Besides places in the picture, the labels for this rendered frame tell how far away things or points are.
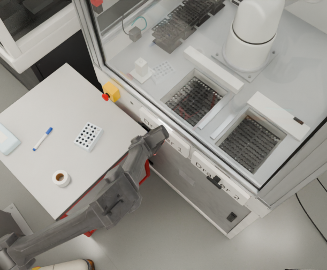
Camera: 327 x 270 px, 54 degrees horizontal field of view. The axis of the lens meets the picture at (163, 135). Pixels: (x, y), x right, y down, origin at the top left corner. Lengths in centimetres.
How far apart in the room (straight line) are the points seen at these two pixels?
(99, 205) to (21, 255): 29
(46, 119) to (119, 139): 39
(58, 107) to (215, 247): 129
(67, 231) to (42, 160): 83
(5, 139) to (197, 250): 132
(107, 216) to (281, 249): 168
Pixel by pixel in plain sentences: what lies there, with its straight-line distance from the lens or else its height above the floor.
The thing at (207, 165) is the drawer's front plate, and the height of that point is 93.
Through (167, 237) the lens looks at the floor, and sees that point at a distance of 220.
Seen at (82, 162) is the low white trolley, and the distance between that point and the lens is 157.
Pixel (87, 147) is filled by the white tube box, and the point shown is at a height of 80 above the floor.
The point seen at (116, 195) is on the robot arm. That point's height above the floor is 143.
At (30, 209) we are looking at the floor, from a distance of 241.
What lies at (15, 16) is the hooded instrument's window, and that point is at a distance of 170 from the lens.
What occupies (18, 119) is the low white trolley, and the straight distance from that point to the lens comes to 177.
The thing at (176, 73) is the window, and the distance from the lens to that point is 106.
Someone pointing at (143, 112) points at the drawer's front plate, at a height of 92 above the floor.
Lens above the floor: 218
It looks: 65 degrees down
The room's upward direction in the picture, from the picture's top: 1 degrees counter-clockwise
